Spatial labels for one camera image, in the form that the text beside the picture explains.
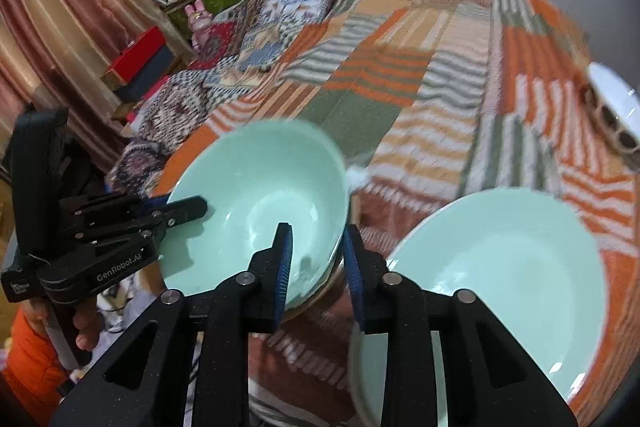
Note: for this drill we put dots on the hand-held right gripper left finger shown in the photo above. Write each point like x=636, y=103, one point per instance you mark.
x=284, y=272

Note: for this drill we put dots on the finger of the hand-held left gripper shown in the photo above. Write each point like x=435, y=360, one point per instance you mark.
x=185, y=211
x=150, y=205

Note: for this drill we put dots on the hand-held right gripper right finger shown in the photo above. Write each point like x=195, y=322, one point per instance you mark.
x=356, y=277

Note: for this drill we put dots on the mint green bowl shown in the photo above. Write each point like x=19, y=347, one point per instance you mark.
x=250, y=187

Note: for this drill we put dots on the mint green plate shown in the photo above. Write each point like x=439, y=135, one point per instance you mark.
x=500, y=282

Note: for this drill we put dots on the person's left forearm orange sleeve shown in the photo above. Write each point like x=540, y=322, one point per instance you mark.
x=30, y=352

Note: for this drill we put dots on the person's left hand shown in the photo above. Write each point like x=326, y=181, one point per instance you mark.
x=86, y=327

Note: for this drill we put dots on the dark blue box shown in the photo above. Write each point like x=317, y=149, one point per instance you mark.
x=145, y=77

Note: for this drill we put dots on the red box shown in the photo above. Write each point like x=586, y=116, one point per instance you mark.
x=137, y=54

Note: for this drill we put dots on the multicolour patterned blanket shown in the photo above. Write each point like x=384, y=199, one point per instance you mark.
x=240, y=42

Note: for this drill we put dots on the orange patchwork tablecloth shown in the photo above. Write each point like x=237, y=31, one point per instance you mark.
x=425, y=107

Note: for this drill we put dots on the pink bunny toy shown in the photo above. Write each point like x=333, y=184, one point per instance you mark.
x=199, y=22

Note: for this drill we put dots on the brown striped curtain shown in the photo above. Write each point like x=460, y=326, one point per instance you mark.
x=65, y=17

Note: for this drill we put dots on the white brown-spotted dish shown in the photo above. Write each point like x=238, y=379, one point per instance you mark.
x=615, y=92

